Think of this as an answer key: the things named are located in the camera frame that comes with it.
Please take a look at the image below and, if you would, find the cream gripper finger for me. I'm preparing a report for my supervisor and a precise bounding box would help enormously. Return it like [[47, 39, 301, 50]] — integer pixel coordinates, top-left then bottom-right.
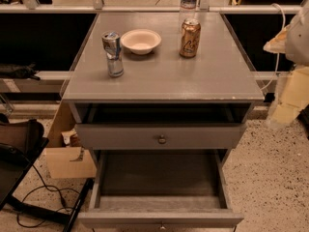
[[269, 66, 309, 126], [263, 27, 288, 53]]

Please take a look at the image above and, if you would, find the orange soda can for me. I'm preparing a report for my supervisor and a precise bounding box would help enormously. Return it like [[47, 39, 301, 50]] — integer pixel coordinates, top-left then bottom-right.
[[180, 18, 201, 58]]

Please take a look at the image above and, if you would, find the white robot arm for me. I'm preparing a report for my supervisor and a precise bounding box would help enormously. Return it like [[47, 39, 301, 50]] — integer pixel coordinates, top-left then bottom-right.
[[263, 6, 309, 129]]

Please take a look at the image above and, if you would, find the grey drawer cabinet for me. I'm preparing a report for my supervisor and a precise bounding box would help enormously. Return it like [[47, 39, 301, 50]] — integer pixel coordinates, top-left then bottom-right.
[[59, 11, 266, 232]]

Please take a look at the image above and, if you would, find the silver blue energy drink can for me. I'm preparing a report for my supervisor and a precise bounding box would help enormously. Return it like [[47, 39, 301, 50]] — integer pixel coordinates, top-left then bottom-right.
[[101, 31, 124, 77]]

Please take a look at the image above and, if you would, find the grey top drawer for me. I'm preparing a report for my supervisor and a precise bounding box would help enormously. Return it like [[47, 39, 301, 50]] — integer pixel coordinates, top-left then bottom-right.
[[75, 124, 246, 150]]

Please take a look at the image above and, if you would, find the grey open middle drawer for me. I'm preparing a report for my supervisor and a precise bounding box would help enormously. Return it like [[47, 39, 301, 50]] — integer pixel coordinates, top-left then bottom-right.
[[78, 150, 243, 230]]

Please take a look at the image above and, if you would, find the clear plastic water bottle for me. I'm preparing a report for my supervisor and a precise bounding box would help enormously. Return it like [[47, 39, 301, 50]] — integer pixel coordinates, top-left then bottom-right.
[[178, 0, 197, 32]]

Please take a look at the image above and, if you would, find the white paper bowl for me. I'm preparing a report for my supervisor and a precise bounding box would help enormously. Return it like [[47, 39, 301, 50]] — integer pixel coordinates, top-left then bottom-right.
[[121, 29, 161, 55]]

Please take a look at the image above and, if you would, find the cardboard box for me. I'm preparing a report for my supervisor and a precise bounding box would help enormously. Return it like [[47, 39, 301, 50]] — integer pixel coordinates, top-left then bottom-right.
[[44, 101, 98, 180]]

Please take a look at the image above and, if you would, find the black chair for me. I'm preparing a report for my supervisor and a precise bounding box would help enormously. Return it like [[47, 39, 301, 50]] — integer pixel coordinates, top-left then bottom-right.
[[0, 113, 93, 232]]

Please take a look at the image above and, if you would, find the white cable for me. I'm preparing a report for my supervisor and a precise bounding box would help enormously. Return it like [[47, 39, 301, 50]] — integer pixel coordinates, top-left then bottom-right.
[[260, 3, 287, 92]]

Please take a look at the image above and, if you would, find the black floor cable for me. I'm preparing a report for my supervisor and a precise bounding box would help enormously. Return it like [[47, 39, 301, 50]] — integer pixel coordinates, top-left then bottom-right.
[[16, 164, 81, 229]]

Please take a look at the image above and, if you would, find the dark cloth on rail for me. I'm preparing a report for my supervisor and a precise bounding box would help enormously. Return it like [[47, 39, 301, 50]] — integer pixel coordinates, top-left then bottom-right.
[[0, 63, 40, 80]]

